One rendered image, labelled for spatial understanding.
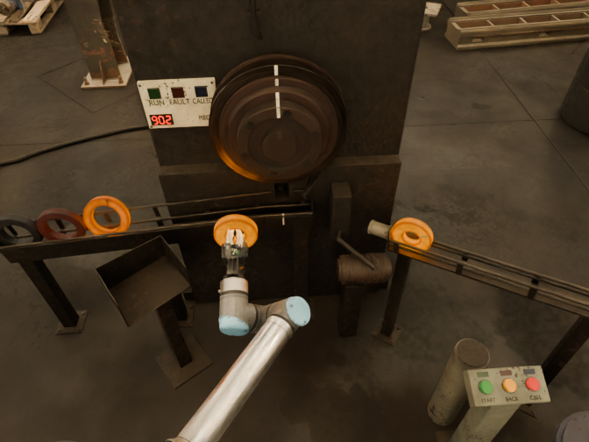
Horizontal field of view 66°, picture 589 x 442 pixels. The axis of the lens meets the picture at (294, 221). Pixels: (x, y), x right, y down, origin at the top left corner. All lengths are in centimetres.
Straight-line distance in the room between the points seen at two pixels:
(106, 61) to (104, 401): 300
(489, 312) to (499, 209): 81
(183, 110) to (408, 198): 175
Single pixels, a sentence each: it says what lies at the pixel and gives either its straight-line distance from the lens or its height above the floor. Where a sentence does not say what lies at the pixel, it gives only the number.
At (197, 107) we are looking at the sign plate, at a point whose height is 114.
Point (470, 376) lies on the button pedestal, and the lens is 162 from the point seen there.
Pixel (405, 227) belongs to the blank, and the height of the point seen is 75.
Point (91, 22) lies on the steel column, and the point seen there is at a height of 53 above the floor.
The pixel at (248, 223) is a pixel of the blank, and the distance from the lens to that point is 156.
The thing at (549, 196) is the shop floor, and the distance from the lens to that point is 335.
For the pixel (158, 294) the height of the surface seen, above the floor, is 60.
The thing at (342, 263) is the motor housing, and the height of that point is 53.
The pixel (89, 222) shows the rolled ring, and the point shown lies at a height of 68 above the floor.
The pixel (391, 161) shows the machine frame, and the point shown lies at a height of 87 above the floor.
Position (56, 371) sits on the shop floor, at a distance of 251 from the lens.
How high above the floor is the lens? 199
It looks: 45 degrees down
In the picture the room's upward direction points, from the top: 1 degrees counter-clockwise
